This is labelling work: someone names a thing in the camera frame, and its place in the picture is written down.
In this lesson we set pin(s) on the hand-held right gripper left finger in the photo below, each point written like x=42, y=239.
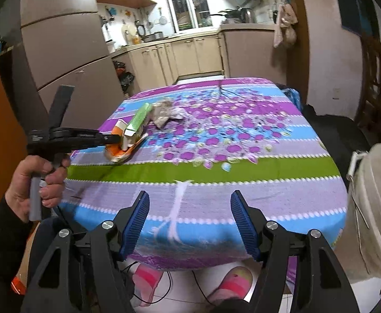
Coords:
x=136, y=225

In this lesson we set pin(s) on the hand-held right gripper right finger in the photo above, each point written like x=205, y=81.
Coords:
x=244, y=225

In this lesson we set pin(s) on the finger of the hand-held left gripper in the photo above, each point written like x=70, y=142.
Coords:
x=110, y=138

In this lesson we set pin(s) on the orange drink carton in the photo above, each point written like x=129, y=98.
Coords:
x=125, y=143

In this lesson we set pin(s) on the green carton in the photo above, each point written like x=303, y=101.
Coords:
x=138, y=119

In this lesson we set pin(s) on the white plastic bucket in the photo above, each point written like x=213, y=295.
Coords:
x=376, y=202

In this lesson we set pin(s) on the black trash bags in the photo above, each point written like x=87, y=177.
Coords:
x=125, y=76

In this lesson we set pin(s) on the person's left hand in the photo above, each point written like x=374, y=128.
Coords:
x=21, y=176

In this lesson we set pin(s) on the striped pink slipper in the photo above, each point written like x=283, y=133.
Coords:
x=233, y=283
x=144, y=280

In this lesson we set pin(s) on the crumpled silver wrapper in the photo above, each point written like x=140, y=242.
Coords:
x=161, y=114

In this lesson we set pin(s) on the floral striped tablecloth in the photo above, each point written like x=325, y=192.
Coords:
x=210, y=169

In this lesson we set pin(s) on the pink striped slippers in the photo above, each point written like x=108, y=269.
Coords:
x=177, y=296

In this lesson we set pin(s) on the grey refrigerator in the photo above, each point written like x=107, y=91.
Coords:
x=63, y=39

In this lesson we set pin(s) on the metal pot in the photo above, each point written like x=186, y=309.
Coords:
x=154, y=36

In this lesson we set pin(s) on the beige kitchen cabinets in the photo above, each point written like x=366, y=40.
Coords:
x=193, y=55

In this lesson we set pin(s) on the black round seat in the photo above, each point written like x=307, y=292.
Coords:
x=334, y=130

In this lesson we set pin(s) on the kitchen window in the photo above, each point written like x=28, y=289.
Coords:
x=190, y=3

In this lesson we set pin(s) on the black frying pan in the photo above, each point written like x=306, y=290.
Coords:
x=229, y=13

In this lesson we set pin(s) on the steel kettle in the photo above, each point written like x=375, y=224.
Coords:
x=247, y=14

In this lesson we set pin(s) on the pink hanging plastic bags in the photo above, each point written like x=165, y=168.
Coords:
x=285, y=22

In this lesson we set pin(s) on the wooden chair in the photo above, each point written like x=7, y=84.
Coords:
x=373, y=62

